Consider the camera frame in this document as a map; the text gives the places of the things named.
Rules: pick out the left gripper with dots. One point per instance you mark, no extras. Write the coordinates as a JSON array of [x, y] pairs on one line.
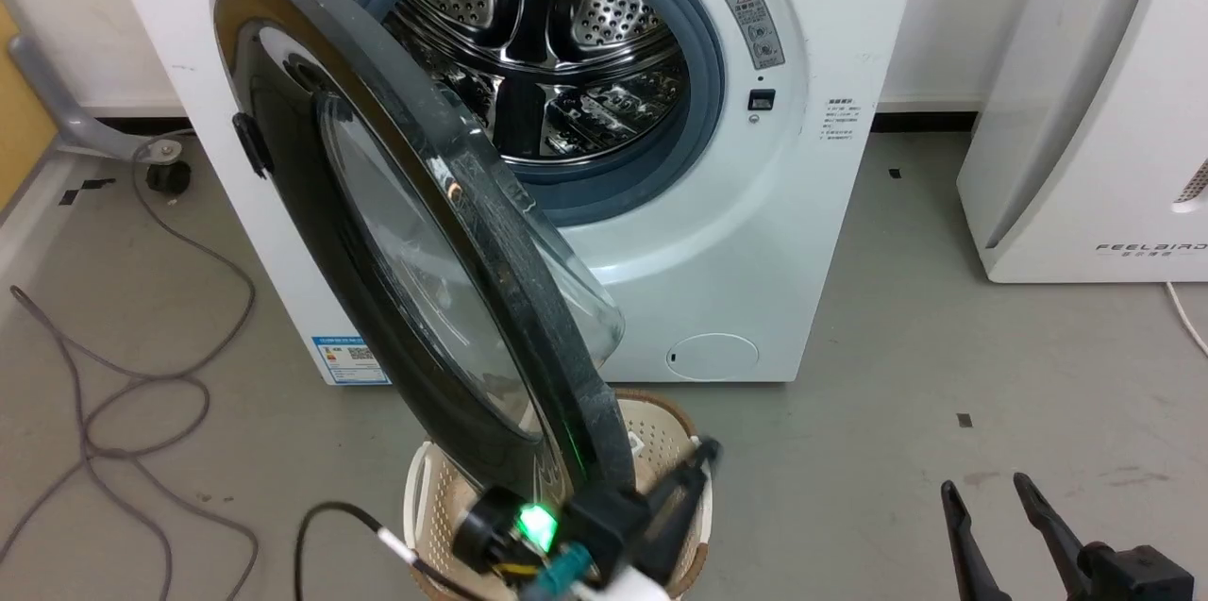
[[604, 525]]

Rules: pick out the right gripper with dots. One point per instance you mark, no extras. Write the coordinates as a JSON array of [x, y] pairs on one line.
[[1137, 577]]

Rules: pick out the black round glass washer door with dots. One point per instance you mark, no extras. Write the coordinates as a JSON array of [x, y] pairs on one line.
[[377, 233]]

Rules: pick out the white front-load washing machine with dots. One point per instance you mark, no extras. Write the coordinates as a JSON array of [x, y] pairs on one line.
[[736, 252]]

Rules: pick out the grey rubber door gasket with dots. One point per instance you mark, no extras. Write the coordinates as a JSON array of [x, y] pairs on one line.
[[703, 101]]

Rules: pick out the black door latch socket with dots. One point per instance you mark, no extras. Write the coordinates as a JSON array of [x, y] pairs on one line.
[[762, 99]]

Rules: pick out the cream perforated laundry basket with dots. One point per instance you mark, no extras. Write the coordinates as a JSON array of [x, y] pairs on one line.
[[661, 436]]

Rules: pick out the round white filter cover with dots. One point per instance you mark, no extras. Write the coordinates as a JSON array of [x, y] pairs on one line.
[[713, 358]]

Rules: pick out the blue energy label sticker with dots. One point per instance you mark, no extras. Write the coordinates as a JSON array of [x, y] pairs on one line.
[[349, 361]]

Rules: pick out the white Feelbird appliance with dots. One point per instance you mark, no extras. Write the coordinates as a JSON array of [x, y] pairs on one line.
[[1085, 110]]

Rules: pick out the steel washer drum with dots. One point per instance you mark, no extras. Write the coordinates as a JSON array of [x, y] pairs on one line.
[[566, 63]]

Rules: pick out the grey warning sticker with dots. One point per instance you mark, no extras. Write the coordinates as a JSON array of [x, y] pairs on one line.
[[755, 27]]

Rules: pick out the black caster wheel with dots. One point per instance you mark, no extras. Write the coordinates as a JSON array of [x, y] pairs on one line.
[[169, 176]]

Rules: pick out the grey metal stand leg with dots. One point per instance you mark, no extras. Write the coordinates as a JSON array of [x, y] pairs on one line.
[[66, 110]]

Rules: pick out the yellow wooden panel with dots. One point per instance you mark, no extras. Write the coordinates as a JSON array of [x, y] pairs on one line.
[[19, 110]]

